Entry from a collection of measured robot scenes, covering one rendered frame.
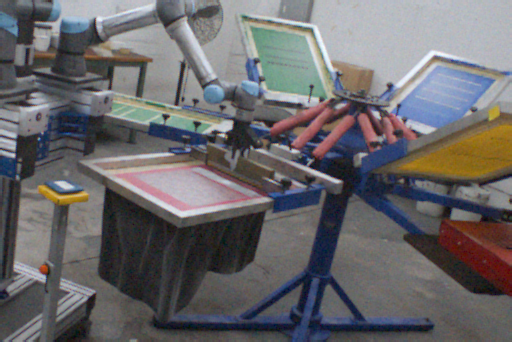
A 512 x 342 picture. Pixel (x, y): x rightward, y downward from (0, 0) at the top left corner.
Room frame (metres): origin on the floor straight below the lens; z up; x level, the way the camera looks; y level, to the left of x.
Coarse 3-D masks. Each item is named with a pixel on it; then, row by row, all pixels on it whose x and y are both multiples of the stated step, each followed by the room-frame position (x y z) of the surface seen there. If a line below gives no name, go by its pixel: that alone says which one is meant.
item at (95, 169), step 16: (96, 160) 2.45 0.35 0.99; (112, 160) 2.49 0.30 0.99; (128, 160) 2.54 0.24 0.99; (144, 160) 2.60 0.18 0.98; (160, 160) 2.67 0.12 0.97; (176, 160) 2.74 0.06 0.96; (192, 160) 2.81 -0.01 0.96; (96, 176) 2.32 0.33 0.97; (112, 176) 2.29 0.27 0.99; (128, 192) 2.19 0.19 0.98; (144, 192) 2.18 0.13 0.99; (160, 208) 2.07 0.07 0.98; (208, 208) 2.13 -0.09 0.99; (224, 208) 2.16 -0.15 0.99; (240, 208) 2.22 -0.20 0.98; (256, 208) 2.29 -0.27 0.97; (272, 208) 2.36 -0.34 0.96; (176, 224) 2.02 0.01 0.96; (192, 224) 2.05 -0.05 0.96
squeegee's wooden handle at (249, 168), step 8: (208, 144) 2.75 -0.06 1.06; (208, 152) 2.74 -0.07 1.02; (216, 152) 2.71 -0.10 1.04; (224, 152) 2.68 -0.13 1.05; (216, 160) 2.70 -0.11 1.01; (224, 160) 2.67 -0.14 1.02; (240, 160) 2.62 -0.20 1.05; (248, 160) 2.60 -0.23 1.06; (240, 168) 2.61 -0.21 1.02; (248, 168) 2.58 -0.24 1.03; (256, 168) 2.56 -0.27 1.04; (264, 168) 2.53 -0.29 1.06; (272, 168) 2.53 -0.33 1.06; (248, 176) 2.58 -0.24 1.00; (256, 176) 2.55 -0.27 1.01; (264, 176) 2.52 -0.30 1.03; (272, 176) 2.52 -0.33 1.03
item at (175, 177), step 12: (168, 168) 2.63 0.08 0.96; (180, 168) 2.67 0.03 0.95; (204, 168) 2.72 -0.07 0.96; (132, 180) 2.39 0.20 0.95; (144, 180) 2.42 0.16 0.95; (156, 180) 2.45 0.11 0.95; (168, 180) 2.47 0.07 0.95; (180, 180) 2.50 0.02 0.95; (192, 180) 2.53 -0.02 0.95; (204, 180) 2.56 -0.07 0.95
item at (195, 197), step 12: (156, 192) 2.31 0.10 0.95; (168, 192) 2.33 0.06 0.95; (180, 192) 2.35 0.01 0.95; (192, 192) 2.38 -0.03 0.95; (204, 192) 2.41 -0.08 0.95; (216, 192) 2.43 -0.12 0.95; (228, 192) 2.46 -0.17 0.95; (240, 192) 2.48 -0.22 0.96; (264, 192) 2.54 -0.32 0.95; (180, 204) 2.22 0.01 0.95; (192, 204) 2.25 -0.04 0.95; (204, 204) 2.27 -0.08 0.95; (216, 204) 2.29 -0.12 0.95
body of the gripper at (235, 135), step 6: (234, 120) 2.65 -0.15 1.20; (240, 120) 2.62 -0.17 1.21; (234, 126) 2.66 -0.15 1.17; (240, 126) 2.64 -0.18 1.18; (228, 132) 2.65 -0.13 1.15; (234, 132) 2.66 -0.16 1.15; (240, 132) 2.63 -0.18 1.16; (228, 138) 2.65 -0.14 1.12; (234, 138) 2.63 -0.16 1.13; (240, 138) 2.61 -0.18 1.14; (228, 144) 2.65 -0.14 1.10; (240, 144) 2.62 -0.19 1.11; (246, 144) 2.64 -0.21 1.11
